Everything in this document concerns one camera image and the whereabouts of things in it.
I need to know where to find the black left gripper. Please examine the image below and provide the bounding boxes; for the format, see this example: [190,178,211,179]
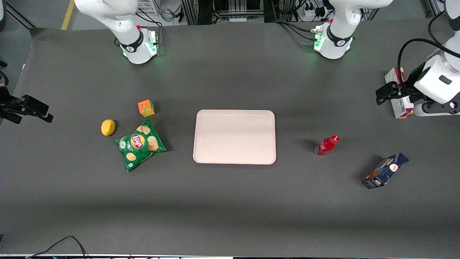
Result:
[376,63,428,106]

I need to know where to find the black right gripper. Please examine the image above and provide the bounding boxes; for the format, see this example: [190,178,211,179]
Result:
[0,86,54,125]

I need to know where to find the red cookie box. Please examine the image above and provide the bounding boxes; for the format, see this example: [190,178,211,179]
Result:
[384,67,414,120]

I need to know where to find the blue cookie box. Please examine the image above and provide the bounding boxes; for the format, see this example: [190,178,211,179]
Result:
[362,153,410,190]

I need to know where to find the beige plastic tray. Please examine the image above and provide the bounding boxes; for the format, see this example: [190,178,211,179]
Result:
[193,109,277,165]

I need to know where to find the red drink bottle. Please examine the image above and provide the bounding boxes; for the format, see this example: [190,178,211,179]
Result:
[315,135,340,156]

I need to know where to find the yellow lemon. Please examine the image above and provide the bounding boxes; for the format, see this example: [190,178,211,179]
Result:
[101,119,116,137]

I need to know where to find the yellow floor tape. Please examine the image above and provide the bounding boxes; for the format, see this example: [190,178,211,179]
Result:
[61,0,75,31]

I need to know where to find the green chips bag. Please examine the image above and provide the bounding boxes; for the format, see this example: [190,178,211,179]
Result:
[115,120,167,173]

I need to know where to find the colourful puzzle cube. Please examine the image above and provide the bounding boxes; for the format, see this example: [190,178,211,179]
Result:
[138,99,156,118]

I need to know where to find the white perforated case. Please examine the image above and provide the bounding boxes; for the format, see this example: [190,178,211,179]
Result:
[136,0,159,16]

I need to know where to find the black aluminium equipment rack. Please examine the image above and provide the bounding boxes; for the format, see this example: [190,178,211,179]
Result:
[181,0,267,26]

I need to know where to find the grey table mat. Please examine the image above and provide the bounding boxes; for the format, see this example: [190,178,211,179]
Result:
[0,16,460,258]

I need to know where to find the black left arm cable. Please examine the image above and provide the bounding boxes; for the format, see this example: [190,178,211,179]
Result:
[397,11,460,97]

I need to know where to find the black left base cables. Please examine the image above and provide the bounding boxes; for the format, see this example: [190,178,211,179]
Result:
[272,19,321,42]

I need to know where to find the thin black table cable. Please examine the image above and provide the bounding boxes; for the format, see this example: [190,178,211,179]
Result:
[25,236,89,259]

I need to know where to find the black right base cable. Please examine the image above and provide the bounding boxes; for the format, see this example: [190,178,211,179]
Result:
[136,8,164,46]

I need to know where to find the grey coiled cable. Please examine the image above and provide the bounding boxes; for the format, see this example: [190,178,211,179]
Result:
[159,6,176,23]

